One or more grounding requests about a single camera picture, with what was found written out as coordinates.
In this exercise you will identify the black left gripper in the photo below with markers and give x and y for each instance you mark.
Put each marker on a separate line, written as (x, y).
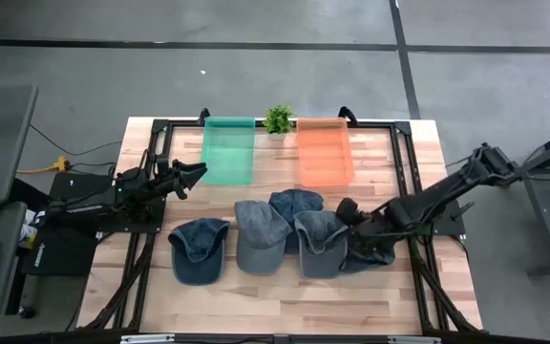
(165, 184)

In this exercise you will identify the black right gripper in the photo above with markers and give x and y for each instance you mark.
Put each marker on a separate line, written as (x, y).
(351, 210)

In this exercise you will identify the grey denim cap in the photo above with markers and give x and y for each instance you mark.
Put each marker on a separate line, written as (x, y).
(258, 229)
(320, 253)

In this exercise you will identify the dark blue denim cap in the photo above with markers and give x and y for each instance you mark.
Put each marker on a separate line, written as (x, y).
(294, 203)
(198, 258)
(351, 265)

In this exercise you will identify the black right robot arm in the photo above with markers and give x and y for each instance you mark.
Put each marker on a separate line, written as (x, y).
(437, 193)

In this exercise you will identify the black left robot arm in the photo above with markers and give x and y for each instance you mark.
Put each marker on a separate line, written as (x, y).
(79, 208)

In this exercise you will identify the green translucent tray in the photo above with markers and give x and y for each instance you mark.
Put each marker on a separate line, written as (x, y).
(227, 153)

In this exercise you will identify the orange translucent tray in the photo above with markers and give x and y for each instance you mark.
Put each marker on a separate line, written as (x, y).
(325, 155)

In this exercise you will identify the small green potted plant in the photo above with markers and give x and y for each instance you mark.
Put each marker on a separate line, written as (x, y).
(278, 119)

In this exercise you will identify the black flat box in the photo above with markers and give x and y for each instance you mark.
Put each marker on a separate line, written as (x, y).
(79, 184)

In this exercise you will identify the black Trossen mat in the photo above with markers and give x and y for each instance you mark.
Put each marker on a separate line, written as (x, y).
(65, 253)

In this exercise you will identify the white paper clutter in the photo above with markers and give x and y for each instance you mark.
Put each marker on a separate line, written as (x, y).
(29, 231)

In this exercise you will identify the black metal stand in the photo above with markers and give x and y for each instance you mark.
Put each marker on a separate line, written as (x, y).
(548, 224)

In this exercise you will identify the black caster wheel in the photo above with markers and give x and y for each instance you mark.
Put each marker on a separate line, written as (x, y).
(26, 313)

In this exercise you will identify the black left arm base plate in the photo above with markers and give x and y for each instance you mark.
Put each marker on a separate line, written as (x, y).
(155, 224)

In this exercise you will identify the black aluminium table frame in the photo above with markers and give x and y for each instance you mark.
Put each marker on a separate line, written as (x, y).
(375, 124)

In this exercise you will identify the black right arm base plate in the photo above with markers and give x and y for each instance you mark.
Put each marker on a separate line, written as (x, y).
(451, 224)

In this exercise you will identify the black rail bar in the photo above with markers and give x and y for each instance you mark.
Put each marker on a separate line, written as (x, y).
(303, 340)

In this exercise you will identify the silver rail bracket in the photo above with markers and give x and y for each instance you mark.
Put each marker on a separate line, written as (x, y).
(413, 340)
(147, 339)

